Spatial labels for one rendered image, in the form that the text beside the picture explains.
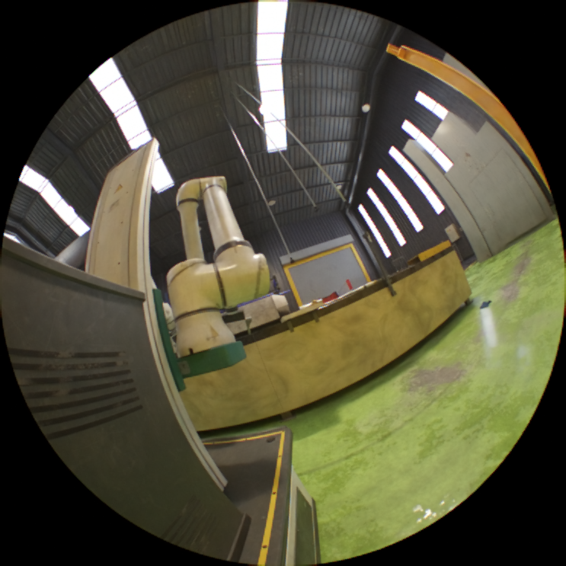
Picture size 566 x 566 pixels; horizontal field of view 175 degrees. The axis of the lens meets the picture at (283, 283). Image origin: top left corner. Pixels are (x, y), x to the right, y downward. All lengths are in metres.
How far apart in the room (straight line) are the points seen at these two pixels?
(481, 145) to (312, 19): 7.52
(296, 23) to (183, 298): 9.78
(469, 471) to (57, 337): 0.96
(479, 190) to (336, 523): 5.97
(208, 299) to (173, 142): 9.38
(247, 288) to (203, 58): 8.98
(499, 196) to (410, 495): 5.57
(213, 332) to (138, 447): 0.36
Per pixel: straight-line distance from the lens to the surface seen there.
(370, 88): 11.99
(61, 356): 0.25
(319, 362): 1.47
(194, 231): 0.94
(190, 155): 9.87
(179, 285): 0.57
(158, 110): 9.51
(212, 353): 0.50
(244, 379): 1.49
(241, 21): 9.12
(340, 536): 0.78
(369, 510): 0.80
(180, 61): 9.11
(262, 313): 1.44
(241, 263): 0.59
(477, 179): 5.84
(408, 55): 4.32
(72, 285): 0.28
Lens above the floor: 0.70
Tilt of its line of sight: 14 degrees up
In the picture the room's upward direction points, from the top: 22 degrees counter-clockwise
